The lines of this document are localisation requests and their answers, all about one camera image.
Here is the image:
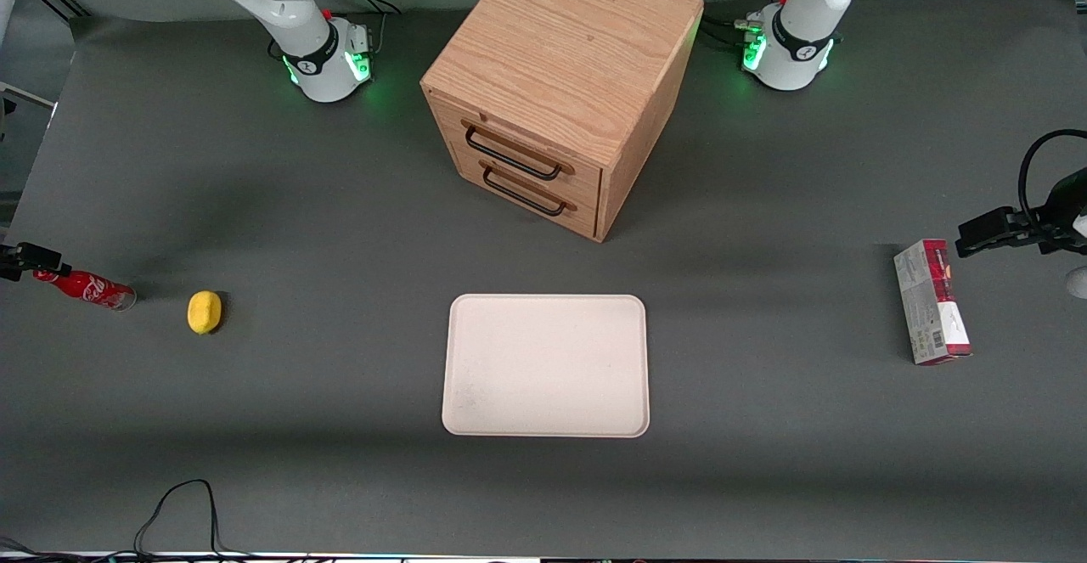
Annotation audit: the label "grey metal bracket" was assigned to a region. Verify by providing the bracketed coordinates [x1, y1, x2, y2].
[0, 81, 57, 121]

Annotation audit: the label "red plaid cardboard box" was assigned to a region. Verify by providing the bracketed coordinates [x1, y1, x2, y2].
[893, 239, 973, 367]

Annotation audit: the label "thin black table-edge cable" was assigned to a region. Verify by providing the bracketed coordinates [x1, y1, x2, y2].
[0, 479, 256, 563]

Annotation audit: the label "red coke bottle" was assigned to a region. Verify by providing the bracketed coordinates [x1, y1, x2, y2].
[32, 267, 138, 312]

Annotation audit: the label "black left arm base cables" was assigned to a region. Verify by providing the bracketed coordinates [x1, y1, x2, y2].
[701, 0, 791, 51]

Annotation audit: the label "yellow lemon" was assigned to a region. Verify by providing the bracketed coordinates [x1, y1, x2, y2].
[187, 290, 224, 336]

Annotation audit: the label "wooden drawer cabinet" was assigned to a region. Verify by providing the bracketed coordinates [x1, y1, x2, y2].
[420, 0, 705, 244]

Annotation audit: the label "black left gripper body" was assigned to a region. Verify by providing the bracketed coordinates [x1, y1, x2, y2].
[1050, 168, 1087, 238]

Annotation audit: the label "wooden drawer front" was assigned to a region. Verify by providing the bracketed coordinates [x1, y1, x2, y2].
[431, 92, 605, 207]
[450, 143, 603, 242]

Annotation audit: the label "black right arm base cables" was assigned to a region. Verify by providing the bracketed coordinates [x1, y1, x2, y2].
[319, 0, 403, 63]

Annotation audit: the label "black arm base cables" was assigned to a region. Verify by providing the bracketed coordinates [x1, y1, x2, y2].
[319, 0, 403, 63]
[701, 0, 791, 51]

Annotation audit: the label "black looped gripper cable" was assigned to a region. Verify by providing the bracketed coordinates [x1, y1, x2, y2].
[1018, 128, 1087, 226]

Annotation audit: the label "cream rectangular tray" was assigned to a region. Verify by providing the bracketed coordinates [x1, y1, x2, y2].
[441, 293, 651, 439]

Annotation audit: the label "black metal drawer handle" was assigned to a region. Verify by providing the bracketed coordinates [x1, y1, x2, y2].
[462, 120, 575, 183]
[480, 161, 578, 218]

